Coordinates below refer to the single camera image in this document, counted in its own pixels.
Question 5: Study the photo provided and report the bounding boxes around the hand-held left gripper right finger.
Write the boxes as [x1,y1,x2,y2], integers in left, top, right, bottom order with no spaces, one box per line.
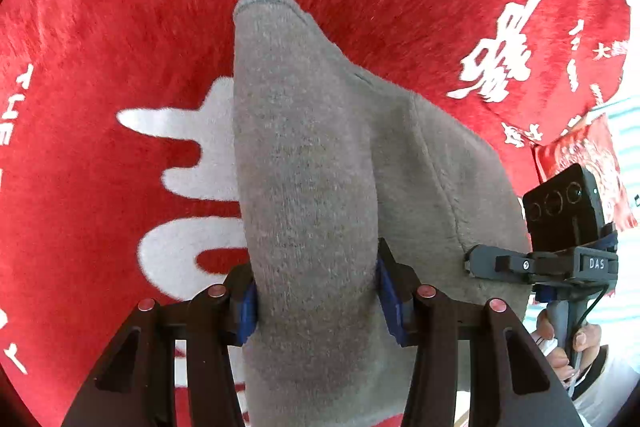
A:
[375,237,585,427]

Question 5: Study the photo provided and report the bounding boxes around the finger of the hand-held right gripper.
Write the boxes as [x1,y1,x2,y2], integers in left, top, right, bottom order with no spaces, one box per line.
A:
[463,244,537,284]

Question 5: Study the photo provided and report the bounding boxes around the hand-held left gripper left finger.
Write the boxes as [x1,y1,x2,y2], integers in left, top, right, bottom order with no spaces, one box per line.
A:
[61,259,259,427]

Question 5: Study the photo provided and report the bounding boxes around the grey fleece garment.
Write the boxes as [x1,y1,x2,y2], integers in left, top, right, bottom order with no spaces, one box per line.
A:
[232,0,534,427]

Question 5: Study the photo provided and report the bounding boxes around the person's right forearm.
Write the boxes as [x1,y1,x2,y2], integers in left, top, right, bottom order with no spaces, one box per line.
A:
[570,346,640,427]

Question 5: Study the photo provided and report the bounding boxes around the person's right hand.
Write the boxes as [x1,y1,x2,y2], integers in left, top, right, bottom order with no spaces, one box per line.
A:
[529,308,606,384]

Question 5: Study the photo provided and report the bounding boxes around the red patterned packet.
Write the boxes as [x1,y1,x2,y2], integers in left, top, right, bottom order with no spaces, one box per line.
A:
[531,113,638,232]

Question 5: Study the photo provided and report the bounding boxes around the red printed blanket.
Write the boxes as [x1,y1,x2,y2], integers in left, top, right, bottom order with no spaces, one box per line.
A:
[0,0,640,427]

